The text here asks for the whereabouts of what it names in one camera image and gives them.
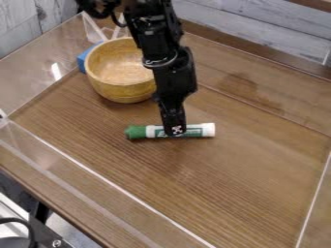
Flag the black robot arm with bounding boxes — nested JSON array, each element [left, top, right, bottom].
[[75, 0, 198, 137]]

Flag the clear acrylic stand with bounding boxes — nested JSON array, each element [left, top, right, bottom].
[[81, 10, 130, 44]]

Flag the green Expo marker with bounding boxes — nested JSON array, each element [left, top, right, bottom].
[[125, 123, 217, 140]]

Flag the blue block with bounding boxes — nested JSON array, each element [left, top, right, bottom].
[[77, 42, 102, 74]]

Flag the brown wooden bowl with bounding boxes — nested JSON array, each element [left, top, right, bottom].
[[85, 37, 155, 104]]

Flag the black metal bracket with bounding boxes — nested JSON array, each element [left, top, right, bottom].
[[31, 223, 74, 248]]

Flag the black cable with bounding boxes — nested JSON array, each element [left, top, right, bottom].
[[0, 217, 47, 248]]

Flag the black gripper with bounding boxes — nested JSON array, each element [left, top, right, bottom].
[[153, 46, 198, 137]]

